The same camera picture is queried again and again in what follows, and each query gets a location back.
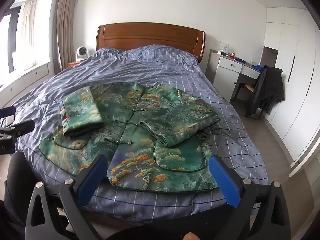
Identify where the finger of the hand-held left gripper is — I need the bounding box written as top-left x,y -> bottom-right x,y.
0,120 -> 35,141
0,106 -> 16,117

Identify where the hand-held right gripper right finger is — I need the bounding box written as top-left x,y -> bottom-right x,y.
209,155 -> 292,240

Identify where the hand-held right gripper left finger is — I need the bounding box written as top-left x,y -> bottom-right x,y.
25,154 -> 108,240

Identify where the green landscape print padded jacket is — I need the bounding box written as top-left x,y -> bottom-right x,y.
39,81 -> 221,194

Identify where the white window cabinet with drawers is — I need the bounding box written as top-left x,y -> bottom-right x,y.
0,62 -> 57,108

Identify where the window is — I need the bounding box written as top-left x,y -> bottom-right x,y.
0,5 -> 23,85

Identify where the white sheer curtain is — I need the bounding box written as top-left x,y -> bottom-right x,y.
16,0 -> 38,68

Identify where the wooden chair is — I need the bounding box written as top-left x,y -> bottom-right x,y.
234,80 -> 263,118

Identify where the brown curtain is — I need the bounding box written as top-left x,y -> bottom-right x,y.
51,0 -> 78,74

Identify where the dark jacket on chair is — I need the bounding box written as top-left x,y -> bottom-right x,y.
246,65 -> 285,118

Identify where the white desk with drawers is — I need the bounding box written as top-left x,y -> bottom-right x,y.
213,52 -> 263,102

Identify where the white wardrobe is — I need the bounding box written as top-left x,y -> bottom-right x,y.
260,7 -> 320,178

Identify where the blue checked duvet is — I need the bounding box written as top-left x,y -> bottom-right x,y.
0,44 -> 270,224

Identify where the wooden headboard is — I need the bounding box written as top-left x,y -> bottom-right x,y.
96,22 -> 206,63

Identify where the white security camera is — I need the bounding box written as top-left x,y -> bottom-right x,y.
75,45 -> 88,62

